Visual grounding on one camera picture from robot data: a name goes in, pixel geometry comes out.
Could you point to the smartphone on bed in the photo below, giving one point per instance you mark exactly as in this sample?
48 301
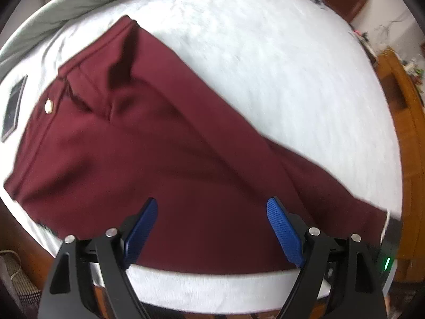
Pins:
11 115

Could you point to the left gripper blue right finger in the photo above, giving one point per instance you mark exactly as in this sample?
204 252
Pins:
289 230

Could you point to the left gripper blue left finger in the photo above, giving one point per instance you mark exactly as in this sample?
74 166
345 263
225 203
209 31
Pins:
135 231

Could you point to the orange wooden desk cabinet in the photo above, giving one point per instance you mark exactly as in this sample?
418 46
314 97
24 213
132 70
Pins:
408 117

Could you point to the maroon pants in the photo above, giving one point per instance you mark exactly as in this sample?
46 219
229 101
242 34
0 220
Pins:
127 120

